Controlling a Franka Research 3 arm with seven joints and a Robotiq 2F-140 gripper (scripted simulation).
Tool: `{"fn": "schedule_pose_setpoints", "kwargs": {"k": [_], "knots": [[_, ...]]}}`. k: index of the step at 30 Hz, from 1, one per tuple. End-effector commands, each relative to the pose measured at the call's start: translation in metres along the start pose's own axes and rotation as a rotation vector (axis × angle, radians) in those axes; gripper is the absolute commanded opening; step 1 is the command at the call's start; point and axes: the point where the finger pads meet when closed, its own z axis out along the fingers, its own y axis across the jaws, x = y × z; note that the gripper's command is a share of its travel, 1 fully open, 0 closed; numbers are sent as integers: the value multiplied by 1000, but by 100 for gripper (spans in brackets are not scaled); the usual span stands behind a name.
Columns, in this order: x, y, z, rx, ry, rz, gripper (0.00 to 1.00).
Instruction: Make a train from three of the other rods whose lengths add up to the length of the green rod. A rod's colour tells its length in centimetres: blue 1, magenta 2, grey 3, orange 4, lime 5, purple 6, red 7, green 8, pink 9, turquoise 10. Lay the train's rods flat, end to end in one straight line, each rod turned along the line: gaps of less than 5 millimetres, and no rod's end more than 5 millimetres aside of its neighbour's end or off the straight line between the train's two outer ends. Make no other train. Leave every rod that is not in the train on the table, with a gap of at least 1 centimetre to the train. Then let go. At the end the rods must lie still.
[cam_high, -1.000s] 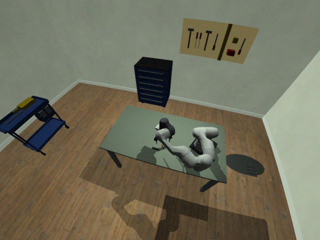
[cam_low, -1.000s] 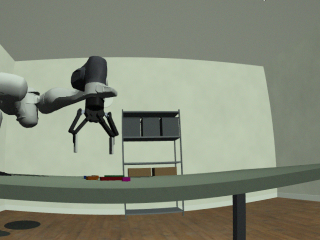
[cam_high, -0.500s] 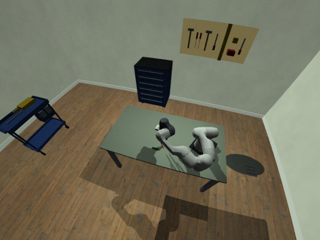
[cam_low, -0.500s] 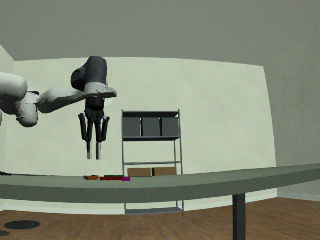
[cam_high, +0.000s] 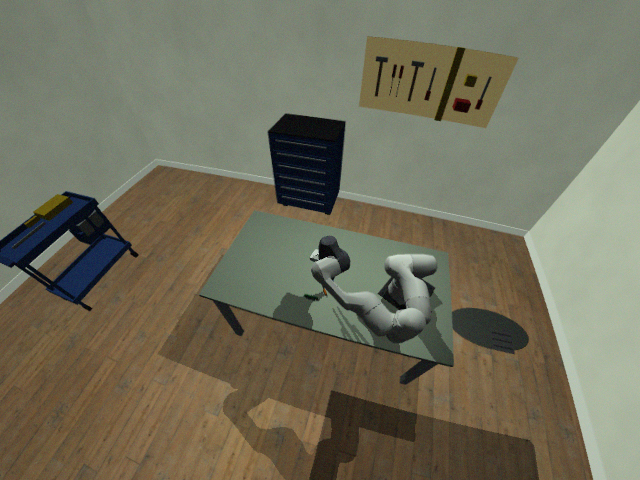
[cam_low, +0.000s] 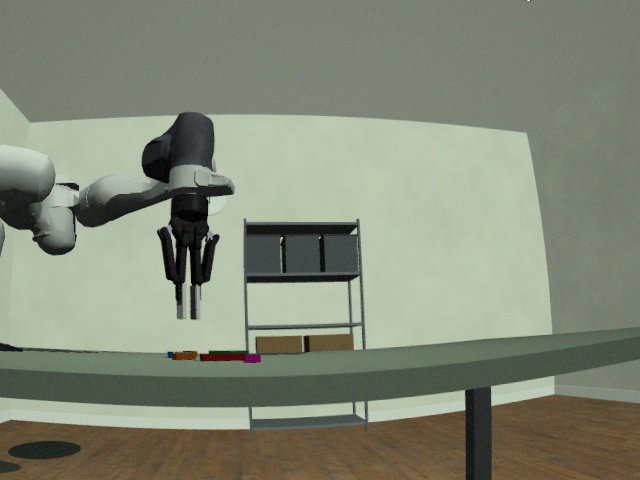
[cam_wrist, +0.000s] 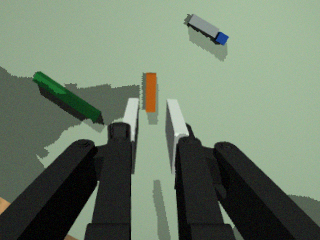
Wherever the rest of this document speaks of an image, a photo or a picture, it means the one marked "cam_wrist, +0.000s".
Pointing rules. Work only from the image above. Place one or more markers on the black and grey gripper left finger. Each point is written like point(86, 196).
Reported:
point(49, 206)

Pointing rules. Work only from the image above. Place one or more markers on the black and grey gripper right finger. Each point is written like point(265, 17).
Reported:
point(258, 208)

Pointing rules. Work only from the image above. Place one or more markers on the green rod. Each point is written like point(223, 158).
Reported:
point(66, 96)

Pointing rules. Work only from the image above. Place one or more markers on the orange rod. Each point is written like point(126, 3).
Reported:
point(150, 92)

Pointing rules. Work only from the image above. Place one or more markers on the grey rod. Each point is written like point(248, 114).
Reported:
point(203, 25)

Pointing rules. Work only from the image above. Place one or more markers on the small blue cube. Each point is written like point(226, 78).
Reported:
point(221, 38)

